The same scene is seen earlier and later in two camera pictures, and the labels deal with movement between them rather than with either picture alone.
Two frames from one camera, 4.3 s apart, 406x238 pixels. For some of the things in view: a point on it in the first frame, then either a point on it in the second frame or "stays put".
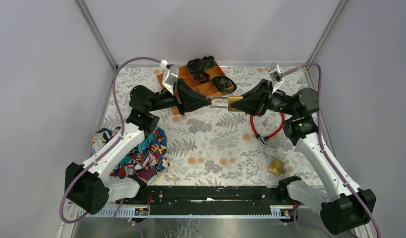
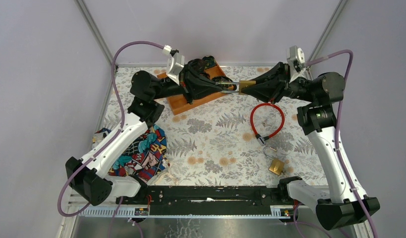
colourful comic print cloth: [148, 158] stays put
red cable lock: [261, 140] stays put
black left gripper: [179, 97] → [186, 83]
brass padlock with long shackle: [231, 98] → [241, 85]
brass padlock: [276, 166] stays put
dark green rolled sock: [210, 61] stays put
